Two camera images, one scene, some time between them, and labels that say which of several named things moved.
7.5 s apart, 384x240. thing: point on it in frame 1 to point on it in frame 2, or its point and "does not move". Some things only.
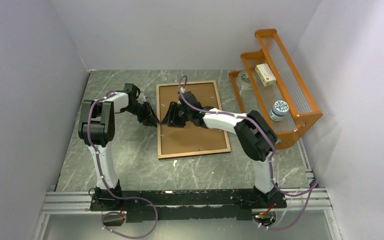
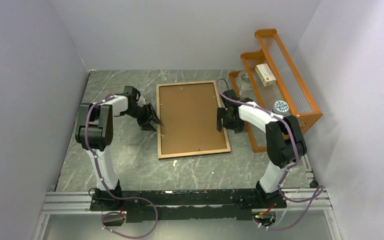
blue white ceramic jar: x=279 y=109 does not move
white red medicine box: x=265 y=75 does not move
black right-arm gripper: x=171 y=118 to x=237 y=127
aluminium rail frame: x=316 y=198 does not move
